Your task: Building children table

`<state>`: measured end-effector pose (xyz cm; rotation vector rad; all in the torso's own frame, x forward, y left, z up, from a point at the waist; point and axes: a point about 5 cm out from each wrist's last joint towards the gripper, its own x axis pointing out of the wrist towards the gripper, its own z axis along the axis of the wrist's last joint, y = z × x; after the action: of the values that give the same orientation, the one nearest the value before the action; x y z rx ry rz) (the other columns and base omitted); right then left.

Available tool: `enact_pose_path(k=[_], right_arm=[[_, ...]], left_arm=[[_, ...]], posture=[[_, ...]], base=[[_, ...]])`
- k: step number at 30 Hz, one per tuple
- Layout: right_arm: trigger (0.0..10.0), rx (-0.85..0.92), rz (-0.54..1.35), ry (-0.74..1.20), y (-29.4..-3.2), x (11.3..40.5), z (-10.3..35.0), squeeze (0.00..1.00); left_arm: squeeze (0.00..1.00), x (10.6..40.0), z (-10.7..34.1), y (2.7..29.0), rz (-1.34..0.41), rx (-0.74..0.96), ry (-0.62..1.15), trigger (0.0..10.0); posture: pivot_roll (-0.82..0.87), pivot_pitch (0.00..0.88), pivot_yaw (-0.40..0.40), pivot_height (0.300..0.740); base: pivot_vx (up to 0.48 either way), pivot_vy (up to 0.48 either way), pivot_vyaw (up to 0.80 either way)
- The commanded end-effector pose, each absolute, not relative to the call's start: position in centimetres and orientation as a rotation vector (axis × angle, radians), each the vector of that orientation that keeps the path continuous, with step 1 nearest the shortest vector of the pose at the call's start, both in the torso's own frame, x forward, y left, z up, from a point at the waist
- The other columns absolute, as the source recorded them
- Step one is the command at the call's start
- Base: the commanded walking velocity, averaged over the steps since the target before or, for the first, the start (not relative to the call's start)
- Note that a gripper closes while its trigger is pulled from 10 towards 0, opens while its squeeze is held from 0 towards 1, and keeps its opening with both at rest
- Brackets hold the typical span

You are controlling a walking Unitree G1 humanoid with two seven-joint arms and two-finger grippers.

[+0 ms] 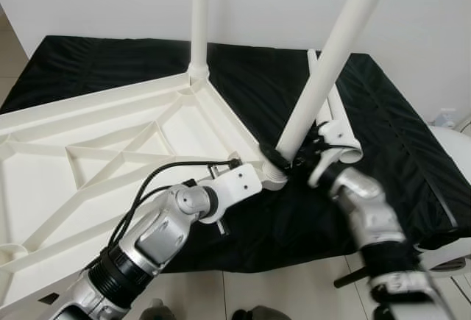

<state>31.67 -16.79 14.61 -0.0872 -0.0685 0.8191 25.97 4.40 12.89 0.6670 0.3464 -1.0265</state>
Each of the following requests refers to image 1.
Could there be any black tablecloth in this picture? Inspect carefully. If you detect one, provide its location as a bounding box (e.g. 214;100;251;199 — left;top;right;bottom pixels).
0;35;471;273

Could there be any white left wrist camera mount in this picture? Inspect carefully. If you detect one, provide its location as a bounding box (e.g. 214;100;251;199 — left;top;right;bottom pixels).
210;162;264;207

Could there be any white wall socket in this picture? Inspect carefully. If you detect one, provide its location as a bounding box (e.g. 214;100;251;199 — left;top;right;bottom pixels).
434;110;457;128

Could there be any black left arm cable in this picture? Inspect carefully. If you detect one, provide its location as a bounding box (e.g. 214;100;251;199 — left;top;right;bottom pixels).
110;157;244;251

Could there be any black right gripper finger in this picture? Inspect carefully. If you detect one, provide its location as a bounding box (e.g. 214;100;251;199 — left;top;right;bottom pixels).
259;142;291;168

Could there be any black metal table leg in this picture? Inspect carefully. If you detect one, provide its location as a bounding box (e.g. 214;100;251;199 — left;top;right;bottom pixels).
333;269;369;289

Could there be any robot right leg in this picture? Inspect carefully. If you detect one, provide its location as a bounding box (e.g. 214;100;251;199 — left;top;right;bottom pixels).
232;305;291;320

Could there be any robot leg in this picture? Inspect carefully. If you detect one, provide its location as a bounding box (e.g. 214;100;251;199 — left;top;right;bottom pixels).
232;305;291;320
140;299;174;320

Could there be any white plastic table leg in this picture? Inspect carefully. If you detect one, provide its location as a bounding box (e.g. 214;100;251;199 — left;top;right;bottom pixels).
188;0;212;82
263;0;398;181
305;49;343;126
324;85;365;165

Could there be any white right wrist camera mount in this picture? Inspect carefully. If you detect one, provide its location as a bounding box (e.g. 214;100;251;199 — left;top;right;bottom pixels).
309;121;361;188

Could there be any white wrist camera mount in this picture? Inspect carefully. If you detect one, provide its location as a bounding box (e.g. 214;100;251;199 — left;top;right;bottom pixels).
210;162;264;207
309;121;361;188

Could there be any robot left leg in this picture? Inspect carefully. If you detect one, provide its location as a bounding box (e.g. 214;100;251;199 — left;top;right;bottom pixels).
140;299;174;320

